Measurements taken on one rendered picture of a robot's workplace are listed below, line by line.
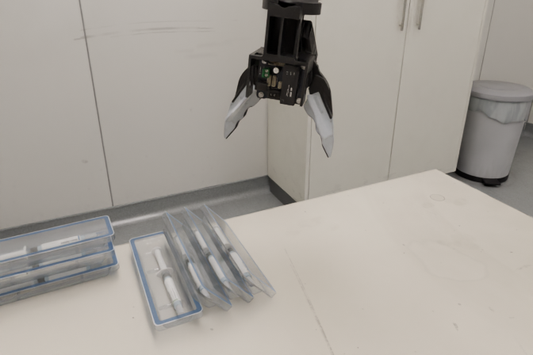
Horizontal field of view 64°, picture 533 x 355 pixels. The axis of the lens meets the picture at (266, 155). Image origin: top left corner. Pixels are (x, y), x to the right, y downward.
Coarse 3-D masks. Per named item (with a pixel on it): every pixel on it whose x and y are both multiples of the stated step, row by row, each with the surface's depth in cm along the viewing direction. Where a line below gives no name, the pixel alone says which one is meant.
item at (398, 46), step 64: (320, 0) 167; (384, 0) 179; (448, 0) 194; (320, 64) 177; (384, 64) 192; (448, 64) 209; (384, 128) 206; (448, 128) 225; (512, 128) 234; (320, 192) 203
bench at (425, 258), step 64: (384, 192) 80; (448, 192) 80; (128, 256) 61; (256, 256) 61; (320, 256) 61; (384, 256) 61; (448, 256) 61; (512, 256) 61; (0, 320) 50; (64, 320) 50; (128, 320) 50; (256, 320) 50; (320, 320) 50; (384, 320) 50; (448, 320) 50; (512, 320) 50
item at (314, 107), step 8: (312, 96) 55; (312, 104) 54; (320, 104) 56; (312, 112) 56; (320, 112) 56; (320, 120) 54; (328, 120) 56; (320, 128) 53; (328, 128) 56; (320, 136) 57; (328, 136) 56; (328, 144) 58; (328, 152) 58
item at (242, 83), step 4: (256, 68) 56; (244, 72) 57; (256, 72) 56; (240, 76) 57; (244, 76) 57; (256, 76) 56; (240, 80) 57; (244, 80) 57; (256, 80) 56; (240, 84) 58; (244, 84) 57; (240, 88) 58; (236, 92) 59; (240, 92) 58; (236, 96) 58; (232, 100) 58
